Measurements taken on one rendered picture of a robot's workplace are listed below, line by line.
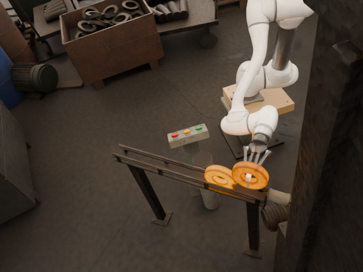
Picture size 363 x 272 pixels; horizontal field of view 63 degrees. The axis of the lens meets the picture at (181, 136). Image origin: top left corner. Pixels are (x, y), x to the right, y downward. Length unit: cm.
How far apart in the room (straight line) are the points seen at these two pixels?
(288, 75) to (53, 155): 212
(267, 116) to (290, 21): 49
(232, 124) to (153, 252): 103
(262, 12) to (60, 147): 217
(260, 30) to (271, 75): 53
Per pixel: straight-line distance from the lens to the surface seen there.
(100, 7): 379
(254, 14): 158
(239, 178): 133
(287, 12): 160
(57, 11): 456
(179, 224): 214
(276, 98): 220
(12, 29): 419
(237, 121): 152
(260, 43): 155
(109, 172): 257
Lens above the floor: 190
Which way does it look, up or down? 47 degrees down
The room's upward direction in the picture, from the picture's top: 16 degrees counter-clockwise
